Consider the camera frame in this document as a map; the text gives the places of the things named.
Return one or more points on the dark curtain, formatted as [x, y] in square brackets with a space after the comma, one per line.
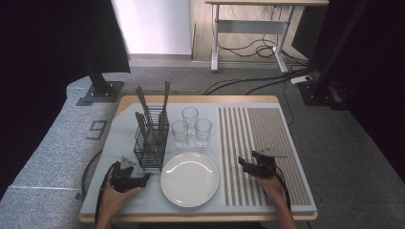
[382, 63]
[47, 47]

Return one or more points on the black metal stand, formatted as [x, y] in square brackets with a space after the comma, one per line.
[100, 86]
[321, 89]

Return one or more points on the white power strip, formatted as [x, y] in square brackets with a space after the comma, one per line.
[301, 79]

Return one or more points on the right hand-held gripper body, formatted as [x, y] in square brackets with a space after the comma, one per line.
[266, 163]

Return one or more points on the steel cutlery piece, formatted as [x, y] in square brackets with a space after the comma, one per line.
[140, 122]
[142, 100]

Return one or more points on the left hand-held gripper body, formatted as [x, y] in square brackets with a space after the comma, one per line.
[122, 178]

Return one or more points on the desk with white metal legs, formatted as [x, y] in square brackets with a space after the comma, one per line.
[251, 27]

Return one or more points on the clear drinking glass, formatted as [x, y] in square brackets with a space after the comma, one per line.
[180, 135]
[203, 133]
[190, 118]

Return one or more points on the light grey table cover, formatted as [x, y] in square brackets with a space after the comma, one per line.
[121, 143]

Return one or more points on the steel fork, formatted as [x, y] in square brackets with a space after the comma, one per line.
[161, 122]

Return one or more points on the white partition panel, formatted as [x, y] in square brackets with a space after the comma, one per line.
[153, 25]

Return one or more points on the striped placemat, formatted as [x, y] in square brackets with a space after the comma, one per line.
[235, 197]

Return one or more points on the person's right hand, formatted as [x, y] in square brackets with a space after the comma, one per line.
[272, 187]

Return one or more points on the white plate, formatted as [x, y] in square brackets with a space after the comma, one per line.
[191, 181]

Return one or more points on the person's left hand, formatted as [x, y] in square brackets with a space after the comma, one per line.
[113, 203]

